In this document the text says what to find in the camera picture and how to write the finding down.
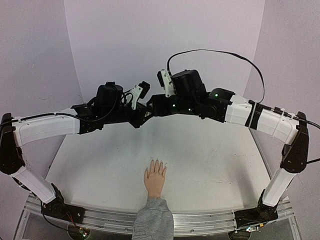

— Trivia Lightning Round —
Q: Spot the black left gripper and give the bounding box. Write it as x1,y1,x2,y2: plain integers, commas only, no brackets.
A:
104,102,150,129

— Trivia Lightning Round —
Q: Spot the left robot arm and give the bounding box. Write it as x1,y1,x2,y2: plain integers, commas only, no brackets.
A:
0,81,150,219

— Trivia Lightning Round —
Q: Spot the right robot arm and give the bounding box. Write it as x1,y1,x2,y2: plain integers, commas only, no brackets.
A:
147,69,309,207

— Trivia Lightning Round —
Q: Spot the mannequin hand with long nails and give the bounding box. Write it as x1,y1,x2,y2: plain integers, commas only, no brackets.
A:
143,159,167,199

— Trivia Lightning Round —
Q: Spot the grey sleeve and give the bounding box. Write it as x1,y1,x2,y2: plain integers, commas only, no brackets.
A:
131,198,174,240

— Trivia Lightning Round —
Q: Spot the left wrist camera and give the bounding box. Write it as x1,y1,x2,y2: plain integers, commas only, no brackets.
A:
129,81,150,110

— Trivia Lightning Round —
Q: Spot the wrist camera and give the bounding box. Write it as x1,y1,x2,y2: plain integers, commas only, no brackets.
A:
129,81,150,110
157,69,176,98

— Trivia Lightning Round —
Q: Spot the left camera black cable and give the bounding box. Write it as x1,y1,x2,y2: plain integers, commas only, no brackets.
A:
121,91,135,105

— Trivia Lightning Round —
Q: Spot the camera black cable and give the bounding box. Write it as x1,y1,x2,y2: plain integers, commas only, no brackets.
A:
166,49,266,103
121,91,135,105

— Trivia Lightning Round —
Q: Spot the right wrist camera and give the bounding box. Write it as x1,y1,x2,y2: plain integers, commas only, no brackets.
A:
157,69,176,98

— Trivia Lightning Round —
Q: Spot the right camera black cable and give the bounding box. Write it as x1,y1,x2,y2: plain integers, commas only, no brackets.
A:
166,49,266,103

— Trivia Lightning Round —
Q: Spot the aluminium front rail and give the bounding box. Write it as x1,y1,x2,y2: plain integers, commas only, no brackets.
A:
24,193,296,240

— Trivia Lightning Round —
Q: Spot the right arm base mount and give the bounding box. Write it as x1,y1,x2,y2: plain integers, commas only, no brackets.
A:
234,208,278,230

